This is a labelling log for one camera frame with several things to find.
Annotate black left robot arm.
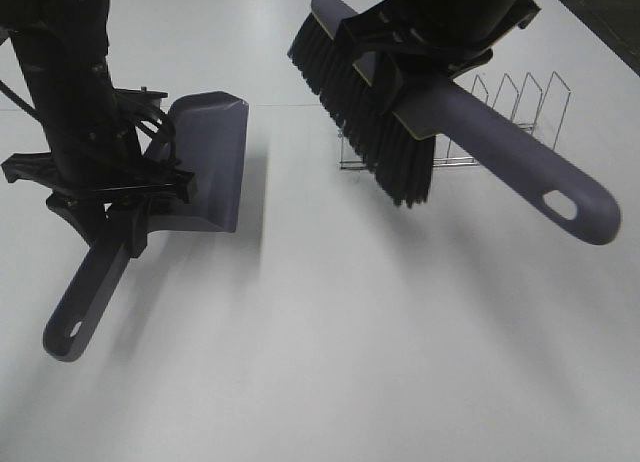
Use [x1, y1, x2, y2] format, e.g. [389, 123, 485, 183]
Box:
[1, 0, 195, 257]

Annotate black cable bundle left arm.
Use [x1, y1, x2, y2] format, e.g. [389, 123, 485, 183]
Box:
[1, 81, 178, 171]

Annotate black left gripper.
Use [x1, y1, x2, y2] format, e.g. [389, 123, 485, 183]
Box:
[1, 92, 195, 258]

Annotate purple hand brush black bristles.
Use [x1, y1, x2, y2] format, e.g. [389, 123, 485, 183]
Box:
[288, 0, 621, 245]

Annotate purple plastic dustpan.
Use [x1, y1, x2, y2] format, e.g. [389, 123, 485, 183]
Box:
[42, 91, 249, 362]

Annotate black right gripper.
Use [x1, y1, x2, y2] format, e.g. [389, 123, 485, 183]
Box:
[334, 0, 540, 114]

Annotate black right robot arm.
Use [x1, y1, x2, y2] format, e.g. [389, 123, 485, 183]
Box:
[334, 0, 539, 112]

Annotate chrome wire dish rack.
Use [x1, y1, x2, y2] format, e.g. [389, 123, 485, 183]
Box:
[338, 71, 572, 171]

